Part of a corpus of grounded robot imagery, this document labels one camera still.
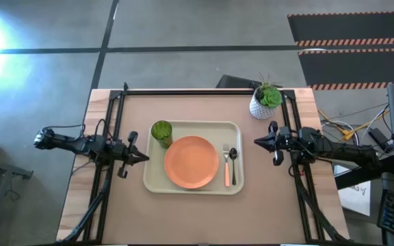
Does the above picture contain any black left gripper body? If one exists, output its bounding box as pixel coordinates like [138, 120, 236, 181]
[109, 131, 139, 180]

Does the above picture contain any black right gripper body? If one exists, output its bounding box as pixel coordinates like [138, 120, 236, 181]
[269, 120, 293, 167]

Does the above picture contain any cream plastic tray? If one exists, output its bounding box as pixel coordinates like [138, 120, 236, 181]
[142, 120, 245, 195]

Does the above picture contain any green translucent plastic cup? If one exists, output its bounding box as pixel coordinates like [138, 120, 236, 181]
[150, 120, 174, 149]

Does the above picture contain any dark metal spoon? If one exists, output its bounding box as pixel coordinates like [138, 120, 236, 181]
[229, 147, 239, 186]

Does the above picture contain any fork with orange handle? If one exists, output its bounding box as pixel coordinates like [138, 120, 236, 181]
[222, 143, 231, 187]

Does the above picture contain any orange plastic plate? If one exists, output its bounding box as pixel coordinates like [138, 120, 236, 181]
[164, 135, 220, 190]

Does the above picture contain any succulent in white pot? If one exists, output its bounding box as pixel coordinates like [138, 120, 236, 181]
[249, 73, 283, 121]

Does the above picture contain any black box behind table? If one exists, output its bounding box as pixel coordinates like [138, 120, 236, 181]
[215, 74, 263, 90]

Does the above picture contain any brown table mat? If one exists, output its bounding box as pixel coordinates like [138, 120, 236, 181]
[101, 94, 307, 245]

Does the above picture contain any black diagonal support beam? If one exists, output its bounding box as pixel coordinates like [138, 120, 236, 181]
[335, 155, 394, 191]

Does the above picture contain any white paper sheet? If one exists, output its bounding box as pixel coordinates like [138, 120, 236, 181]
[333, 165, 372, 217]

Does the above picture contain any black power adapter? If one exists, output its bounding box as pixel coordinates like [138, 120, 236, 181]
[367, 128, 392, 153]

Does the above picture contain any black hazard-striped floor mat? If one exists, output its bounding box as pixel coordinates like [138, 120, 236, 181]
[298, 47, 394, 92]
[287, 12, 394, 48]

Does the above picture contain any grey metal stand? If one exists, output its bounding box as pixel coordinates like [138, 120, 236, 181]
[0, 153, 34, 246]

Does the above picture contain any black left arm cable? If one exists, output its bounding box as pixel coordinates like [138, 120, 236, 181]
[94, 118, 111, 141]

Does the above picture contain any white cable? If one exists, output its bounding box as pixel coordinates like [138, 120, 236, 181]
[321, 105, 389, 148]

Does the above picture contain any yellow cable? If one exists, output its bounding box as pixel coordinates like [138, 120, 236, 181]
[318, 109, 389, 141]

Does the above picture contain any black aluminium table frame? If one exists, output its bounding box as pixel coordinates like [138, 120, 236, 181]
[55, 81, 355, 246]

